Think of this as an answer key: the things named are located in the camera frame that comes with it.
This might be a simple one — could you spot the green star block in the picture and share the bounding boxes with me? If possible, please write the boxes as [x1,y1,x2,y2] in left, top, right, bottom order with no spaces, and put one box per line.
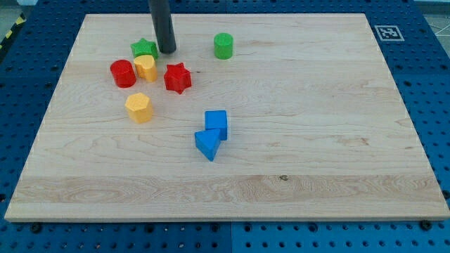
[130,38,159,60]

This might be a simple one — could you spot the red star block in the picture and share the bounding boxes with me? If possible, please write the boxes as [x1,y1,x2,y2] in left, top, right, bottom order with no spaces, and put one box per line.
[164,63,192,94]

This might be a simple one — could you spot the blue cube block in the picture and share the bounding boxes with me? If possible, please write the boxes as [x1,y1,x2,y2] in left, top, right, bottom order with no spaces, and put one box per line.
[205,110,228,141]

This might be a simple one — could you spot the blue triangle block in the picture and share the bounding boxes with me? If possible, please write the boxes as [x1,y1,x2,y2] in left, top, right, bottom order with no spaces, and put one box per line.
[194,129,221,162]

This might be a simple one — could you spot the light wooden board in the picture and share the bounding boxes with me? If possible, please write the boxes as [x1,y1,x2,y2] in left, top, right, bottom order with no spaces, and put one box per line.
[5,13,449,222]

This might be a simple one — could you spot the green cylinder block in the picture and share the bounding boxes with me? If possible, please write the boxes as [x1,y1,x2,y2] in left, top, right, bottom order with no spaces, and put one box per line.
[213,33,233,60]

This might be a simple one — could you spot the yellow hexagon block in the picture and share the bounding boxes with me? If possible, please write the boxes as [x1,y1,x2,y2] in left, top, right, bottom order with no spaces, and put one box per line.
[124,93,153,124]

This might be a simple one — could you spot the yellow heart block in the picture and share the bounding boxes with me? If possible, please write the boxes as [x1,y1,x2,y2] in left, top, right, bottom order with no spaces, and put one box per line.
[134,55,158,82]

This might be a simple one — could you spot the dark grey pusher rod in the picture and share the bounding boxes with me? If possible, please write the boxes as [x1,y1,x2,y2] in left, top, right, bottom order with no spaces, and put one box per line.
[148,0,176,54]

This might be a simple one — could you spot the red cylinder block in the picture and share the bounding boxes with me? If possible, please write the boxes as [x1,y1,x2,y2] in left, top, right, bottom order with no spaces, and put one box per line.
[110,59,136,89]

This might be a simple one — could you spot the white fiducial marker tag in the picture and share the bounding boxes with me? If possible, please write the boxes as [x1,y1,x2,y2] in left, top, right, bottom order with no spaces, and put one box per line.
[375,25,404,41]

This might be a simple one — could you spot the yellow black hazard tape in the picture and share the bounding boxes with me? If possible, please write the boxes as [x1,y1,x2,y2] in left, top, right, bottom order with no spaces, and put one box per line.
[1,13,27,52]

